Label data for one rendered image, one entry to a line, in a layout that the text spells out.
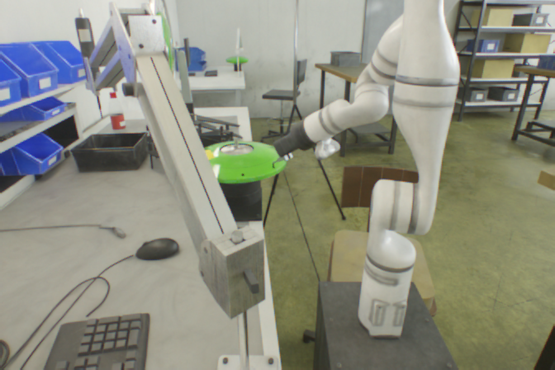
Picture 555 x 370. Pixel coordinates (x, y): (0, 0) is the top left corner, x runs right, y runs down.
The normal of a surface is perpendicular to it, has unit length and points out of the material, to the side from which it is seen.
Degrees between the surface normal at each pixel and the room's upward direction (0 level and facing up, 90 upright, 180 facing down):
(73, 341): 6
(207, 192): 47
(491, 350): 0
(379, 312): 90
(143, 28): 90
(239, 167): 21
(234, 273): 90
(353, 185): 90
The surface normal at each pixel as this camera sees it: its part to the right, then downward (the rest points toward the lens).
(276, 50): 0.11, 0.37
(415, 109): -0.58, 0.36
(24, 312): 0.00, -0.93
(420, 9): -0.85, 0.25
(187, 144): 0.45, -0.41
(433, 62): -0.28, 0.37
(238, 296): 0.62, 0.30
